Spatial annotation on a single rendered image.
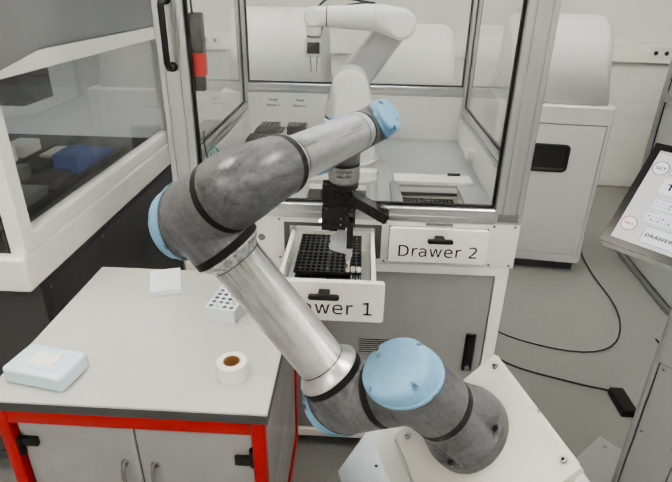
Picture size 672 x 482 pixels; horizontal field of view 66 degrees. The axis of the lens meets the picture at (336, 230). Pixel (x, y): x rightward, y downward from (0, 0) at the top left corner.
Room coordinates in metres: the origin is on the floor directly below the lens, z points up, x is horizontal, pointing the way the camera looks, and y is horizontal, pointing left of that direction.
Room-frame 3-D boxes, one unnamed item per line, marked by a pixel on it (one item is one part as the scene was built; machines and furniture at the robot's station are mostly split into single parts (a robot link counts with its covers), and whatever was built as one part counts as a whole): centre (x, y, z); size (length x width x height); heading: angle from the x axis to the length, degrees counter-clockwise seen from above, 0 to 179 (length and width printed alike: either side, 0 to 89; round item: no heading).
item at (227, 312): (1.21, 0.29, 0.78); 0.12 x 0.08 x 0.04; 168
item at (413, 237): (1.39, -0.30, 0.87); 0.29 x 0.02 x 0.11; 87
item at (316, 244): (1.29, 0.02, 0.87); 0.22 x 0.18 x 0.06; 177
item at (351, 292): (1.09, 0.02, 0.87); 0.29 x 0.02 x 0.11; 87
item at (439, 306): (1.88, -0.06, 0.40); 1.03 x 0.95 x 0.80; 87
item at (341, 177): (1.18, -0.02, 1.17); 0.08 x 0.08 x 0.05
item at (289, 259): (1.29, 0.02, 0.86); 0.40 x 0.26 x 0.06; 177
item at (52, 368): (0.93, 0.65, 0.78); 0.15 x 0.10 x 0.04; 77
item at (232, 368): (0.94, 0.23, 0.78); 0.07 x 0.07 x 0.04
